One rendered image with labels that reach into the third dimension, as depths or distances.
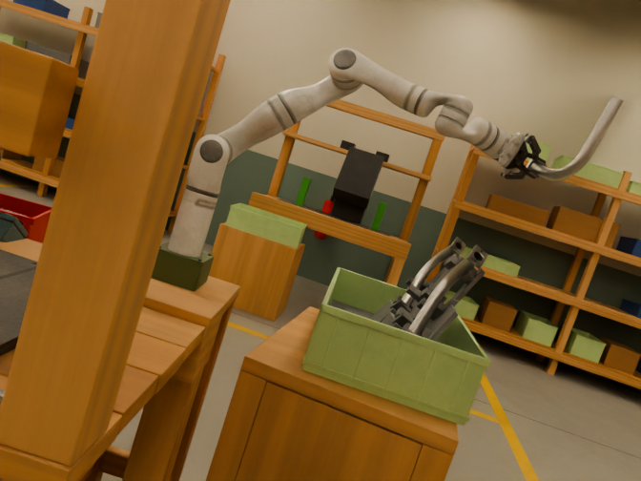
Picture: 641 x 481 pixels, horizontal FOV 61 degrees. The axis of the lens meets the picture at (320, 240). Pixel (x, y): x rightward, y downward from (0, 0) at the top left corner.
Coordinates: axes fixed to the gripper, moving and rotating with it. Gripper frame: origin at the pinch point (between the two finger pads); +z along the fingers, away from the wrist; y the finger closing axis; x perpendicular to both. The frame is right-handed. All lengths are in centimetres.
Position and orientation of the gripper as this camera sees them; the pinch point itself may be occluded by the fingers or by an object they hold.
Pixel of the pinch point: (536, 168)
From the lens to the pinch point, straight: 161.3
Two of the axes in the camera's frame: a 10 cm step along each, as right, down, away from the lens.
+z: 8.3, 3.6, 4.2
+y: -4.8, 8.5, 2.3
